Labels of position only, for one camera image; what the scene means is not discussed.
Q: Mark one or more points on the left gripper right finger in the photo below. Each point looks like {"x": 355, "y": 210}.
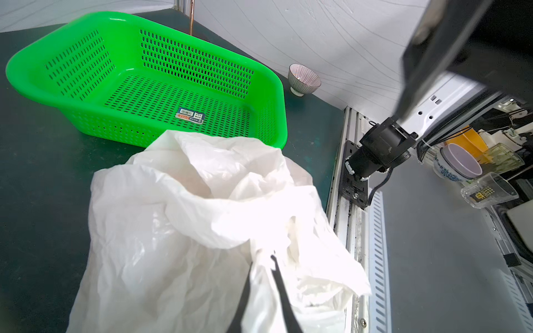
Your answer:
{"x": 291, "y": 323}

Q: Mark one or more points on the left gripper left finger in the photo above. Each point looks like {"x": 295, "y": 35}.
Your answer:
{"x": 236, "y": 324}

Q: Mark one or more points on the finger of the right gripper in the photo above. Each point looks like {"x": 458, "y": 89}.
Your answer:
{"x": 489, "y": 42}

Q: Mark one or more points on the white plastic bag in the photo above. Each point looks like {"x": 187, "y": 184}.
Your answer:
{"x": 175, "y": 229}

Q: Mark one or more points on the green plastic basket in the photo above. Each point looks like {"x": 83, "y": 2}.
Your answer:
{"x": 125, "y": 78}

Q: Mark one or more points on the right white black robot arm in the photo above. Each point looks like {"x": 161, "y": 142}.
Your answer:
{"x": 386, "y": 145}

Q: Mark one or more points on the white vented strip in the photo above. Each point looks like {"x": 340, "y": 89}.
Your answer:
{"x": 379, "y": 301}

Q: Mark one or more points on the yellow container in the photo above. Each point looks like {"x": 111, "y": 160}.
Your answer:
{"x": 470, "y": 140}

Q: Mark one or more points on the blue white ceramic bowl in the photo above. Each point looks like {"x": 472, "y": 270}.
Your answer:
{"x": 454, "y": 163}

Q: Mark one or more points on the clear measuring cup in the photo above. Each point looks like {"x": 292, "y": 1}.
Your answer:
{"x": 491, "y": 189}

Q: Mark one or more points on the dark green table mat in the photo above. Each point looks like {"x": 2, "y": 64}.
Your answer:
{"x": 46, "y": 171}

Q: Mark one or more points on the bronze ornate hook stand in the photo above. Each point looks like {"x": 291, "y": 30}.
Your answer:
{"x": 192, "y": 11}

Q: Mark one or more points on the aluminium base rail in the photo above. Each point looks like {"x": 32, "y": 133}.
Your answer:
{"x": 350, "y": 224}

